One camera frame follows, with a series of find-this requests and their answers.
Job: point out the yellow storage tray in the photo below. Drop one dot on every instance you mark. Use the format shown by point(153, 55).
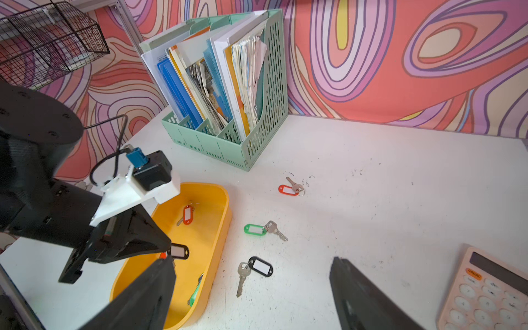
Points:
point(197, 221)

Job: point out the black wire basket left wall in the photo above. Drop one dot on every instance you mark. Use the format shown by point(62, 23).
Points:
point(43, 44)

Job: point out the light green tag key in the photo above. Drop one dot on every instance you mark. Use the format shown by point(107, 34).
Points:
point(192, 299)

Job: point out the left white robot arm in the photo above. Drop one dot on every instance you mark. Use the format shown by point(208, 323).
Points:
point(38, 133)

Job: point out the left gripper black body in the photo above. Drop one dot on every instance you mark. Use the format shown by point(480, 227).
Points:
point(128, 234)

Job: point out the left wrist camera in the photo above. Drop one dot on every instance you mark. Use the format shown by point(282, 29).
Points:
point(148, 177)

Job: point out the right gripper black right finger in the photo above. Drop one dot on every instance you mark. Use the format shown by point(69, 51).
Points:
point(360, 304)

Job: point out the pink calculator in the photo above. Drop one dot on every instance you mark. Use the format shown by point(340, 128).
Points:
point(486, 293)

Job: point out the red tag key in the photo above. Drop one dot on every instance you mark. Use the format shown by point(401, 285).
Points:
point(188, 214)
point(292, 188)

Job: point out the red tag key in tray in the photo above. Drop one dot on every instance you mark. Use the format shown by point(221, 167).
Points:
point(188, 214)

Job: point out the documents and folders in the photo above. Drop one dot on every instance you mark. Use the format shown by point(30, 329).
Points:
point(210, 70)

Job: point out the green file organizer rack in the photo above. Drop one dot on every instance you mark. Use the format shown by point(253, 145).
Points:
point(272, 102)

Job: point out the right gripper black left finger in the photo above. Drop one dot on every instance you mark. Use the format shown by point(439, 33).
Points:
point(144, 304)

